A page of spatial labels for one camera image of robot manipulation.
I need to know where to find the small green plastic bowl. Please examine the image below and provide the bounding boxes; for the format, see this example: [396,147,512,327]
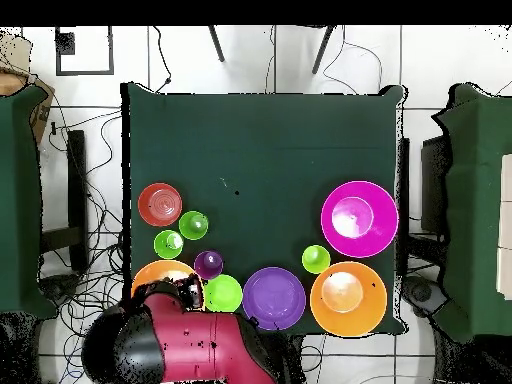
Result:
[203,274,244,314]

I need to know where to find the brown cardboard box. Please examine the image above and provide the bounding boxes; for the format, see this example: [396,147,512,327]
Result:
[0,31,56,145]

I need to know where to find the large pink plastic bowl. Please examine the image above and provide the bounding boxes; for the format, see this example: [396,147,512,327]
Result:
[320,180,400,259]

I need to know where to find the thin black cable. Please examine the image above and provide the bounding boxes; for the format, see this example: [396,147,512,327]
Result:
[321,25,384,96]
[150,25,173,94]

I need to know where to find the small red plastic bowl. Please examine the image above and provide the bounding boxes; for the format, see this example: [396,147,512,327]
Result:
[137,182,184,228]

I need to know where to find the black square floor frame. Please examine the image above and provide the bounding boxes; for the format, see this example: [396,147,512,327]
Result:
[54,25,115,77]

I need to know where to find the green plastic cup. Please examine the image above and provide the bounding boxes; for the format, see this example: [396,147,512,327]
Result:
[178,210,210,241]
[153,229,185,260]
[301,244,332,275]

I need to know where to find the green side table cloth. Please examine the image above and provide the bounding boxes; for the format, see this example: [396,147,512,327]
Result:
[0,85,59,321]
[430,82,512,345]

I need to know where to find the large orange plastic bowl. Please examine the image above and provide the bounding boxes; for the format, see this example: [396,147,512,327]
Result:
[130,259,206,311]
[309,261,388,338]

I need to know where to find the grey round stand base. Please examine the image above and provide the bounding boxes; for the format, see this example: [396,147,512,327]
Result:
[401,274,447,318]

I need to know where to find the purple plastic cup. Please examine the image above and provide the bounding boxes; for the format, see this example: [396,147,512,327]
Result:
[193,250,224,281]

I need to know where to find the black tripod leg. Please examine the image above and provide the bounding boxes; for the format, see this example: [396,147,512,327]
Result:
[311,25,338,76]
[207,25,226,64]

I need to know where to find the purple plastic bowl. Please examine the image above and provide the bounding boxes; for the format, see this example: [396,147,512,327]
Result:
[242,266,307,332]

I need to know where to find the black stand bar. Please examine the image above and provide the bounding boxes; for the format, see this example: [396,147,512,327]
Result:
[395,137,411,277]
[39,129,90,273]

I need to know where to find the tangle of floor cables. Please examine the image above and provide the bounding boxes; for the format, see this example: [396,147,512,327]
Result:
[37,107,137,384]

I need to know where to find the dark green table cloth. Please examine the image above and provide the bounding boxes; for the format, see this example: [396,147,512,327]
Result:
[120,82,409,337]

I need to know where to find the black equipment box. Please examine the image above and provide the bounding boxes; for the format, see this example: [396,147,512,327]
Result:
[419,134,450,234]

